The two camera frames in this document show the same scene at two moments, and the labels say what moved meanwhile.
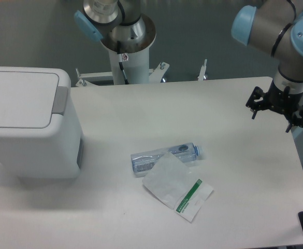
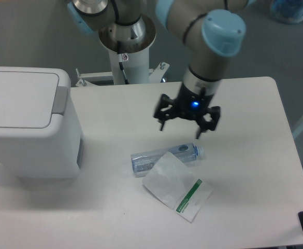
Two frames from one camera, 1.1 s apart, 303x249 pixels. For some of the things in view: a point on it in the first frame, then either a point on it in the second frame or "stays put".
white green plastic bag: x=176 y=186 stays put
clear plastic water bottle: x=142 y=162 stays put
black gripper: x=287 y=103 → x=189 y=105
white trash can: x=32 y=124 stays put
